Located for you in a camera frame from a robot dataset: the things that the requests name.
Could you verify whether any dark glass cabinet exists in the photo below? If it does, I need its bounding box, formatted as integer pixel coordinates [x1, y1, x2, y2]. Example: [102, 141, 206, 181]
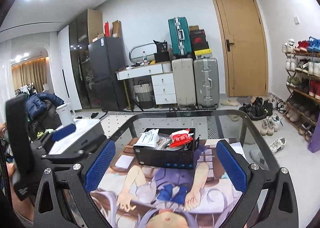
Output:
[69, 9, 104, 109]

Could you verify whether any white electric kettle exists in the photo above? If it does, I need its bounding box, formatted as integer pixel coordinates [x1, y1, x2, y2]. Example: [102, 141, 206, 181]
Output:
[56, 103, 75, 127]

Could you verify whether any wooden shoe rack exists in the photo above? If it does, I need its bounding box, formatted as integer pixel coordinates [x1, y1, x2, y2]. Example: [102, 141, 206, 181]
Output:
[284, 52, 319, 143]

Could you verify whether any woven laundry basket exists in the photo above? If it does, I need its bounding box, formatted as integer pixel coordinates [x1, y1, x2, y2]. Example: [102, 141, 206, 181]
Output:
[133, 80, 154, 109]

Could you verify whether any black cardboard box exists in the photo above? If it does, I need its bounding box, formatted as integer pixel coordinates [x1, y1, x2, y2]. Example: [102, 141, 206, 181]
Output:
[133, 128, 202, 169]

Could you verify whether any person's left hand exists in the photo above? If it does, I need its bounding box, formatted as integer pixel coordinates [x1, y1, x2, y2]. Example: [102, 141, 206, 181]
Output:
[7, 163, 34, 224]

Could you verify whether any silver aluminium suitcase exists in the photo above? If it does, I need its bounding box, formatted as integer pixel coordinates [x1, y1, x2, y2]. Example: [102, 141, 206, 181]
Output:
[194, 58, 220, 109]

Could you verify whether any green medicine packet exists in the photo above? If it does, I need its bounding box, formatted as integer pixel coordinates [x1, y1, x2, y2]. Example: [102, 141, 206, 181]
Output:
[181, 141, 193, 151]

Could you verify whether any glass coffee table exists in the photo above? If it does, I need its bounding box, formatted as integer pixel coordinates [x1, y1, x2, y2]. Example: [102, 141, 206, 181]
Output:
[62, 109, 283, 228]

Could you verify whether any plastic water bottle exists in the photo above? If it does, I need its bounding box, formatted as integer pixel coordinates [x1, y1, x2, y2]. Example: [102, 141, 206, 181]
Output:
[143, 52, 149, 65]

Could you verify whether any white printed packet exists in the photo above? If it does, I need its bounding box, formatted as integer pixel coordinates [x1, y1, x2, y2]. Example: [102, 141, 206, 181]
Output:
[135, 129, 159, 148]

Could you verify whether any red and white packet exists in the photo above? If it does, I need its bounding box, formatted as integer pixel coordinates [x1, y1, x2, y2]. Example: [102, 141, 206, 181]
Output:
[169, 128, 194, 148]

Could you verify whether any black bag on desk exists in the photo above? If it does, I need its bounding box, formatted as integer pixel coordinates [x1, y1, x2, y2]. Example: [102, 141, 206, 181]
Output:
[153, 41, 170, 63]

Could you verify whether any bag of white laces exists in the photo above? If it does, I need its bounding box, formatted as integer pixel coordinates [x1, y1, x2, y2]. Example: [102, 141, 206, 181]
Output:
[156, 137, 171, 151]

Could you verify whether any white side cabinet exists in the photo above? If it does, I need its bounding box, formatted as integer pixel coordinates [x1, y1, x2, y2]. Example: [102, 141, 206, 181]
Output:
[48, 119, 104, 155]

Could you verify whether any beige suitcase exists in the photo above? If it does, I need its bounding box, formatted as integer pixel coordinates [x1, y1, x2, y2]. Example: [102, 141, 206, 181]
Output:
[172, 58, 196, 106]

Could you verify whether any white sneaker on floor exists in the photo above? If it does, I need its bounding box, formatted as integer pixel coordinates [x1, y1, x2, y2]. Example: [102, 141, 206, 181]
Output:
[269, 138, 286, 154]

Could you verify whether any beige slipper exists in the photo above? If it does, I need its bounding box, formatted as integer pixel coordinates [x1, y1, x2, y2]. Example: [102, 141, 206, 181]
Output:
[220, 99, 240, 107]

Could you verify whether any blue down jacket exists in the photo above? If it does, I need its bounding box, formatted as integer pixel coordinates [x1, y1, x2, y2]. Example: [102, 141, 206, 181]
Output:
[26, 92, 65, 120]

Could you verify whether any purple bag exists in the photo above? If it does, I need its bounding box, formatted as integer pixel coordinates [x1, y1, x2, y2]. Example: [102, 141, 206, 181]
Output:
[308, 123, 320, 153]

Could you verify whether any wooden door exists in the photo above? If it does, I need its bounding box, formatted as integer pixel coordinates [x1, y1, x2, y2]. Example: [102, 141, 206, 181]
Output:
[213, 0, 268, 97]

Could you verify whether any teal suitcase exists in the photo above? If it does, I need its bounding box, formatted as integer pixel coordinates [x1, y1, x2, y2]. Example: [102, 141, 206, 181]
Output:
[168, 17, 193, 58]

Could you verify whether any black refrigerator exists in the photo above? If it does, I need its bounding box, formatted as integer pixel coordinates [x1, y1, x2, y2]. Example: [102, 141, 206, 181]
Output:
[88, 37, 127, 112]

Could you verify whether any stack of shoe boxes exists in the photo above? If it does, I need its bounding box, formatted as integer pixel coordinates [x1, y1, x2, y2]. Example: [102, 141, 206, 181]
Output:
[189, 25, 213, 59]

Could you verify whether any white drawer desk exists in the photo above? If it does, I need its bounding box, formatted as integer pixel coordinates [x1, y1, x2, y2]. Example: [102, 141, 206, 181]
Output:
[116, 61, 178, 106]

